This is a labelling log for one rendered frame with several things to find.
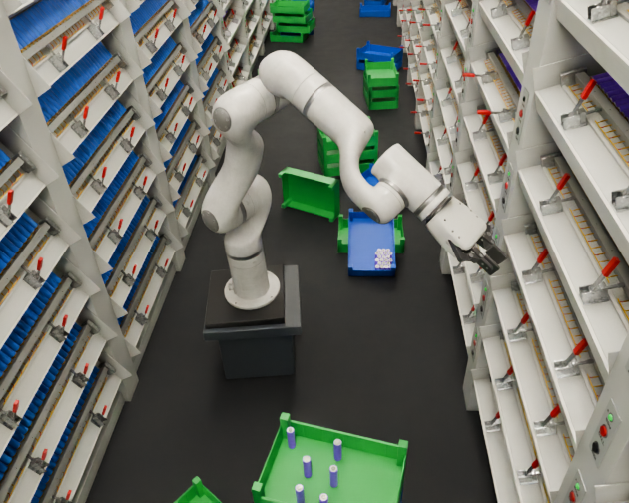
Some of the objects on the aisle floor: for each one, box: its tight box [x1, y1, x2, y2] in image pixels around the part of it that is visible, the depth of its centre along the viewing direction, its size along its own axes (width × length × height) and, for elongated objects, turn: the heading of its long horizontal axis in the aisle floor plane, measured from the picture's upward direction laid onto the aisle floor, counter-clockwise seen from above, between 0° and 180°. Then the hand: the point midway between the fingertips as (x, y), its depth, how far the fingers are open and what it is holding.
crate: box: [337, 215, 405, 253], centre depth 261 cm, size 30×20×8 cm
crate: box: [279, 167, 340, 222], centre depth 279 cm, size 8×30×20 cm, turn 64°
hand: (492, 259), depth 117 cm, fingers open, 3 cm apart
